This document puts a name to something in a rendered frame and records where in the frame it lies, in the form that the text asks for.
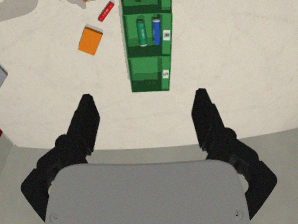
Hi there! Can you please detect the green three-compartment tray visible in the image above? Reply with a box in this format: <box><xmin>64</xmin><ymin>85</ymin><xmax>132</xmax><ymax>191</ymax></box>
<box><xmin>121</xmin><ymin>0</ymin><xmax>173</xmax><ymax>93</ymax></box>

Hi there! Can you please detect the red battery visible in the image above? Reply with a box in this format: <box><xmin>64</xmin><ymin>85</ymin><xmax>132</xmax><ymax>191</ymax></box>
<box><xmin>97</xmin><ymin>2</ymin><xmax>114</xmax><ymax>23</ymax></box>

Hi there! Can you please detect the orange block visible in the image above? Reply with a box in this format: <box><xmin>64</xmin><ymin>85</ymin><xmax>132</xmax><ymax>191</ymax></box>
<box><xmin>78</xmin><ymin>27</ymin><xmax>103</xmax><ymax>56</ymax></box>

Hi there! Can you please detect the green battery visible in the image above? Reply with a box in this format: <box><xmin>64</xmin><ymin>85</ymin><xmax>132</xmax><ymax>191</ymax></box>
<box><xmin>137</xmin><ymin>21</ymin><xmax>147</xmax><ymax>46</ymax></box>

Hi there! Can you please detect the blue battery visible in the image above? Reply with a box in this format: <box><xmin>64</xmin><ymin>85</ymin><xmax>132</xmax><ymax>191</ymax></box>
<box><xmin>152</xmin><ymin>19</ymin><xmax>161</xmax><ymax>45</ymax></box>

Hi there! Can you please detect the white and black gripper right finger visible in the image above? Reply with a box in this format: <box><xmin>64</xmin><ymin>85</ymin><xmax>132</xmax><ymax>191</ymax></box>
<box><xmin>191</xmin><ymin>88</ymin><xmax>277</xmax><ymax>220</ymax></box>

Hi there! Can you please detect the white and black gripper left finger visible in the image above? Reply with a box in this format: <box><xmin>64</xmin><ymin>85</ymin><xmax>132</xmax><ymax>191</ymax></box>
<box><xmin>21</xmin><ymin>94</ymin><xmax>100</xmax><ymax>222</ymax></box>

